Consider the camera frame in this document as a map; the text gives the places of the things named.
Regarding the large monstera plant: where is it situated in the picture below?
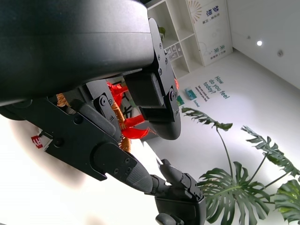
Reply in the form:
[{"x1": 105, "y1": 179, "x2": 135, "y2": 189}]
[{"x1": 181, "y1": 106, "x2": 300, "y2": 225}]

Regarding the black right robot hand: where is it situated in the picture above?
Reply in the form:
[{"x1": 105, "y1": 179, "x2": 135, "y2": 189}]
[{"x1": 145, "y1": 158, "x2": 207, "y2": 225}]

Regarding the white wall poster panel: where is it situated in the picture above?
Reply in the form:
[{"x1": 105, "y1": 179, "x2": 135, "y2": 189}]
[{"x1": 186, "y1": 0, "x2": 234, "y2": 67}]

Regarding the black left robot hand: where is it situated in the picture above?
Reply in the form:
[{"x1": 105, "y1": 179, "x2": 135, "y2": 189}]
[{"x1": 0, "y1": 0, "x2": 181, "y2": 193}]

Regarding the red white hang tag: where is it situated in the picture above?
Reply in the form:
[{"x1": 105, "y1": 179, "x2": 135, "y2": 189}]
[{"x1": 31, "y1": 135, "x2": 45, "y2": 151}]

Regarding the wicker basket with red handle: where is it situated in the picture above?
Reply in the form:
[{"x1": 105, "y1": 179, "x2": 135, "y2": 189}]
[{"x1": 56, "y1": 78, "x2": 180, "y2": 152}]

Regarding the white cube shelf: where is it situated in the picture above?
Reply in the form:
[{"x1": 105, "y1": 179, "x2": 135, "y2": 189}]
[{"x1": 146, "y1": 0, "x2": 204, "y2": 79}]

